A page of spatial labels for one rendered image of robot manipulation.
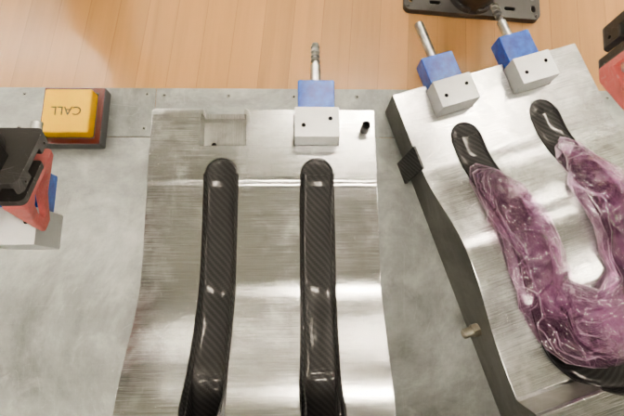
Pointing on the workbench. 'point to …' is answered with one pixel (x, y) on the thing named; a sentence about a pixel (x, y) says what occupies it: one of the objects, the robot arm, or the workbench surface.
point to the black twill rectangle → (410, 164)
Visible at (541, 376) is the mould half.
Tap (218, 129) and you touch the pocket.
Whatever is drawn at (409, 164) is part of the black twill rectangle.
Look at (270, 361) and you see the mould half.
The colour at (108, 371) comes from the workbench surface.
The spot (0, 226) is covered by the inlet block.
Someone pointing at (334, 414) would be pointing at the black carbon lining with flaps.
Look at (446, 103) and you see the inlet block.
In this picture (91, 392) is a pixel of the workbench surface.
